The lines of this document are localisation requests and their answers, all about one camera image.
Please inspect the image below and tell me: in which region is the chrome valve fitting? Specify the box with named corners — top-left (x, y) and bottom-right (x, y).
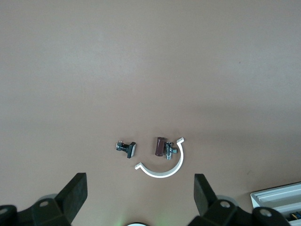
top-left (163, 141), bottom-right (179, 161)

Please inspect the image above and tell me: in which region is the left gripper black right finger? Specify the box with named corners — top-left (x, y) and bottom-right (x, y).
top-left (194, 173), bottom-right (292, 226)

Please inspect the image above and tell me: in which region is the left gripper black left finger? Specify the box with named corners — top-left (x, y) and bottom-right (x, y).
top-left (0, 173), bottom-right (88, 226)

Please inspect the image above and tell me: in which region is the black white-capped push button switch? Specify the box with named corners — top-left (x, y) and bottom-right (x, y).
top-left (116, 140), bottom-right (138, 160)

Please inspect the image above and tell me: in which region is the brown cylindrical capacitor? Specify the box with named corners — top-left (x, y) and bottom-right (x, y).
top-left (153, 137), bottom-right (167, 157)

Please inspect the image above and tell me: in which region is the white half-ring pipe clamp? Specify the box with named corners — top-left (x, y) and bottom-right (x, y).
top-left (134, 137), bottom-right (185, 179)

